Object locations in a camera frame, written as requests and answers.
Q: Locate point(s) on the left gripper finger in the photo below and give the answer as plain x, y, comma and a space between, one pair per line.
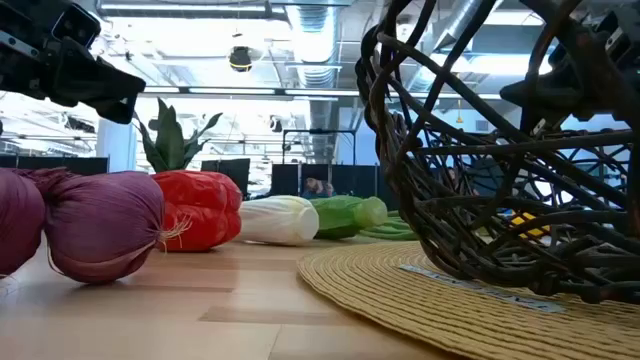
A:
100, 90

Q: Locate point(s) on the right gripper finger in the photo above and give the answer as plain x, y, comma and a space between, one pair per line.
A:
545, 92

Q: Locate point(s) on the dark wicker basket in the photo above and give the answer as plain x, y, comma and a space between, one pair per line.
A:
500, 143

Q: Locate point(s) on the yellow lemon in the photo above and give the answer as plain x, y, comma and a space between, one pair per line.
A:
520, 219

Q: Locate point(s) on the purple onion braid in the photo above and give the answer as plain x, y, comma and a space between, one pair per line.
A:
100, 225

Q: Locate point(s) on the red bell pepper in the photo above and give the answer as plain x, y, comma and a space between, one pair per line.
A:
205, 210

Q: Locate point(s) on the green long beans bunch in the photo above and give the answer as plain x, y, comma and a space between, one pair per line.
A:
390, 231

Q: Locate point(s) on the white napa cabbage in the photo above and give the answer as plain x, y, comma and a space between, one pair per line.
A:
280, 220

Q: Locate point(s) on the green romaine lettuce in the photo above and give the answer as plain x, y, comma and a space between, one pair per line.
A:
345, 215

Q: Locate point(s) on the round woven straw placemat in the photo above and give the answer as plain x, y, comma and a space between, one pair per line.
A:
400, 310

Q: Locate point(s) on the white round column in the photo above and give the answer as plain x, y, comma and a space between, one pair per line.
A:
116, 145

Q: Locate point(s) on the black partition panel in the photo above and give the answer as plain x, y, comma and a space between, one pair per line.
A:
230, 172
75, 165
350, 180

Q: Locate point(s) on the green leafy plant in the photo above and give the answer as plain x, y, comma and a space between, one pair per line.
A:
170, 140

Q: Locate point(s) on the yellow hanging pendant lamp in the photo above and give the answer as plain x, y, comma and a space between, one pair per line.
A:
459, 117

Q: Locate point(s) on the long ceiling light strip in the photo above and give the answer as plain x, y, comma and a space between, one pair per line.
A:
230, 91

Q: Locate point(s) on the black ceiling device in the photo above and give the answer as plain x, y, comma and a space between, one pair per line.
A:
240, 59

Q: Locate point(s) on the white blue label strip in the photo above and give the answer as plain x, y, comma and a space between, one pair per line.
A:
475, 287

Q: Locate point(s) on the person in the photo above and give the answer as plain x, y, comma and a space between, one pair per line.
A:
317, 189

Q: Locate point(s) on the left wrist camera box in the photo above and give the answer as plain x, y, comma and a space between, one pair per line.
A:
75, 25

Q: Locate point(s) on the small black ceiling camera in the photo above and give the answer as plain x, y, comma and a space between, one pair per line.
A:
276, 125

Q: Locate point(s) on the silver ventilation duct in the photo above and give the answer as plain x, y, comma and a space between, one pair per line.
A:
315, 45

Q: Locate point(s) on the black metal frame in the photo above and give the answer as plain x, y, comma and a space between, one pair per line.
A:
320, 132

